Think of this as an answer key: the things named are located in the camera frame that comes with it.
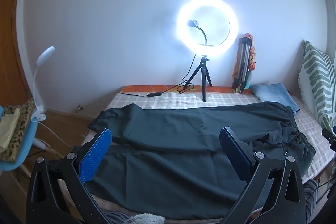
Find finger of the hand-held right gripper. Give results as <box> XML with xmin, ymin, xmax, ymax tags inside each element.
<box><xmin>321</xmin><ymin>126</ymin><xmax>336</xmax><ymax>142</ymax></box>

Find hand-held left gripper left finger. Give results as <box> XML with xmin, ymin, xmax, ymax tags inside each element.
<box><xmin>26</xmin><ymin>127</ymin><xmax>113</xmax><ymax>224</ymax></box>

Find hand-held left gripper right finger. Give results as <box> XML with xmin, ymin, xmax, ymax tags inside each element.
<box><xmin>219</xmin><ymin>127</ymin><xmax>307</xmax><ymax>224</ymax></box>

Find black pants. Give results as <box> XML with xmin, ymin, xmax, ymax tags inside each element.
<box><xmin>87</xmin><ymin>101</ymin><xmax>316</xmax><ymax>220</ymax></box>

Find green striped pillow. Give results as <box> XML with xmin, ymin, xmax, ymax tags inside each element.
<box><xmin>298</xmin><ymin>40</ymin><xmax>336</xmax><ymax>132</ymax></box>

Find person's striped trousers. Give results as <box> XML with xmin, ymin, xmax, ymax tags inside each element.
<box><xmin>105</xmin><ymin>179</ymin><xmax>327</xmax><ymax>224</ymax></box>

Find folded blue jeans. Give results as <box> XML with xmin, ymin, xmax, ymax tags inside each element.
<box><xmin>249</xmin><ymin>83</ymin><xmax>300</xmax><ymax>115</ymax></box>

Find blue chair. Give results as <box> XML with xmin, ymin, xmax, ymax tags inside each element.
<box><xmin>0</xmin><ymin>106</ymin><xmax>63</xmax><ymax>177</ymax></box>

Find small black tripod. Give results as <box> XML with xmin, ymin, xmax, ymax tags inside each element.
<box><xmin>182</xmin><ymin>55</ymin><xmax>213</xmax><ymax>102</ymax></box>

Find leopard print cloth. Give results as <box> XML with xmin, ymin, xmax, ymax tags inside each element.
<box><xmin>0</xmin><ymin>98</ymin><xmax>36</xmax><ymax>161</ymax></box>

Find white fuzzy garment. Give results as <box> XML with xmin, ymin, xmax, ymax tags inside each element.
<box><xmin>123</xmin><ymin>212</ymin><xmax>166</xmax><ymax>224</ymax></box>

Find checked bed blanket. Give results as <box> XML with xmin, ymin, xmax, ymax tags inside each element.
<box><xmin>83</xmin><ymin>90</ymin><xmax>336</xmax><ymax>219</ymax></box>

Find pale yellow cloth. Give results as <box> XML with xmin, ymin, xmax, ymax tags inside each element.
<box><xmin>0</xmin><ymin>108</ymin><xmax>21</xmax><ymax>149</ymax></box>

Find folded silver tripod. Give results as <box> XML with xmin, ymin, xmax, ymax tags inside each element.
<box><xmin>234</xmin><ymin>39</ymin><xmax>253</xmax><ymax>92</ymax></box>

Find orange patterned scarf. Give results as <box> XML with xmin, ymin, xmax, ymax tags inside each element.
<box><xmin>231</xmin><ymin>33</ymin><xmax>256</xmax><ymax>94</ymax></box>

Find white clip lamp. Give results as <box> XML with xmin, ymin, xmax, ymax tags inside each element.
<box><xmin>30</xmin><ymin>46</ymin><xmax>55</xmax><ymax>122</ymax></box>

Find black gooseneck phone holder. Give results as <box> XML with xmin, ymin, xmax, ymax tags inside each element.
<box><xmin>186</xmin><ymin>20</ymin><xmax>210</xmax><ymax>46</ymax></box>

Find wooden door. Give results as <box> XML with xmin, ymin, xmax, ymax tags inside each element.
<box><xmin>0</xmin><ymin>0</ymin><xmax>29</xmax><ymax>109</ymax></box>

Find white lamp cable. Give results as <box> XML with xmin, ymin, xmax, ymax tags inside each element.
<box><xmin>37</xmin><ymin>120</ymin><xmax>74</xmax><ymax>148</ymax></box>

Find black cable with switch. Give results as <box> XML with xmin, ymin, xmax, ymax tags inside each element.
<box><xmin>119</xmin><ymin>53</ymin><xmax>197</xmax><ymax>98</ymax></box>

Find white ring light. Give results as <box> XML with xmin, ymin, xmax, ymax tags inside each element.
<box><xmin>176</xmin><ymin>0</ymin><xmax>239</xmax><ymax>59</ymax></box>

